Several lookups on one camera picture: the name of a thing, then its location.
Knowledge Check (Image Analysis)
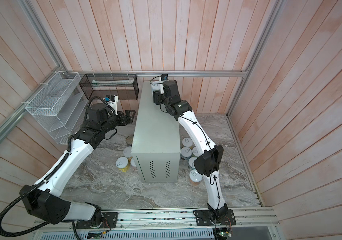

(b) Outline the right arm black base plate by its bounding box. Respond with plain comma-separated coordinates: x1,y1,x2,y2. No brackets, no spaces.
193,210,237,227

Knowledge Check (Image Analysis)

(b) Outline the pink can pull-tab lid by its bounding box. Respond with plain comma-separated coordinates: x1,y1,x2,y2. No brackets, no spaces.
130,158,137,171

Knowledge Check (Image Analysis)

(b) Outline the tall can white plastic lid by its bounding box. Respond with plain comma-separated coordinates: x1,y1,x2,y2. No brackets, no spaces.
123,147,132,162

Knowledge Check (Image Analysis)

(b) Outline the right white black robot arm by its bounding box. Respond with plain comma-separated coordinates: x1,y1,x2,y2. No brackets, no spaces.
150,80,229,223

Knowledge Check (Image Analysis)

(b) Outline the dark can with brown lid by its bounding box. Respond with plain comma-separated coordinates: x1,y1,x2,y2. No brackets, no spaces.
125,135,134,147

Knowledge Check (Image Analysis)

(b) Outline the left aluminium frame bar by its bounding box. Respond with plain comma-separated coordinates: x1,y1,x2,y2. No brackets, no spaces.
0,67,63,167

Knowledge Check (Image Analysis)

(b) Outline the orange can pull-tab lid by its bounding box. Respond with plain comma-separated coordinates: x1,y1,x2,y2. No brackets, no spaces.
189,169,203,186

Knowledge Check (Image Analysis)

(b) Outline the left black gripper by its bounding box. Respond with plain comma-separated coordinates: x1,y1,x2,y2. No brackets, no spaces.
101,110,136,133

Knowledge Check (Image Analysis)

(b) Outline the rear can behind cabinet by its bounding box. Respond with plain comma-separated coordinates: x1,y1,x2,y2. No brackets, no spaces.
182,138,194,149

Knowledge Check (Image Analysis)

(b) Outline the black corrugated cable conduit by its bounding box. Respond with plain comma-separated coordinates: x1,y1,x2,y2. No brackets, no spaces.
0,152,69,238

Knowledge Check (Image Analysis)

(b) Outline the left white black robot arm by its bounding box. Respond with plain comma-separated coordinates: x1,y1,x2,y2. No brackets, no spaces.
20,104,136,228

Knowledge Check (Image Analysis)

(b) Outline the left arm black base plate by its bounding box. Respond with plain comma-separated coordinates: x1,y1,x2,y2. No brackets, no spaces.
75,212,118,230

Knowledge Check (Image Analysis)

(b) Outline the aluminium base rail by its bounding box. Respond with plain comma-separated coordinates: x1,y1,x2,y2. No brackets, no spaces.
31,206,281,233

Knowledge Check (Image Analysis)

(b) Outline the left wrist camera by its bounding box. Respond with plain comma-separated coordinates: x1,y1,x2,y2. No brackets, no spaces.
104,95,119,116

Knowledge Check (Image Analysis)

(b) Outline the white wire mesh shelf rack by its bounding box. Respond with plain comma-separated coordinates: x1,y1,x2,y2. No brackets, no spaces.
26,72,87,145

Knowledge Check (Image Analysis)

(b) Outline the right aluminium frame post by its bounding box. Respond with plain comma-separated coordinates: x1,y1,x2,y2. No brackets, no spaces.
226,1,287,118

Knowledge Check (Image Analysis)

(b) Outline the grey metal cabinet counter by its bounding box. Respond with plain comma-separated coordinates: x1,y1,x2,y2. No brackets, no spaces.
131,81,181,183

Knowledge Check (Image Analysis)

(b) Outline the yellow can pull-tab lid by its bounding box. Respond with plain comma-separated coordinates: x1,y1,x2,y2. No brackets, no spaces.
115,157,130,172

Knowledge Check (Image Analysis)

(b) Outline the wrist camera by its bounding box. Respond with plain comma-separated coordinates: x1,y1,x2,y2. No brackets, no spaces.
160,74,169,82
104,95,119,116

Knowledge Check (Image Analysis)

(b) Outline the green white can pull-tab lid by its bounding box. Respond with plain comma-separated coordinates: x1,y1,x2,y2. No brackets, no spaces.
150,81,164,94

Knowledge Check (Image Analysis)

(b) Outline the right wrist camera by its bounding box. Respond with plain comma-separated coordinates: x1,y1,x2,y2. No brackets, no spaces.
160,74,169,82

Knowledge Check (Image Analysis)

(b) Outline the horizontal aluminium frame bar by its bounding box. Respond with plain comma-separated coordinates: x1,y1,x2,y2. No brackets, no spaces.
74,70,249,78

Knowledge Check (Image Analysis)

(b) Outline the black wire mesh basket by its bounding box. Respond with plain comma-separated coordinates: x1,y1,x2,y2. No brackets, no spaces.
79,73,139,101

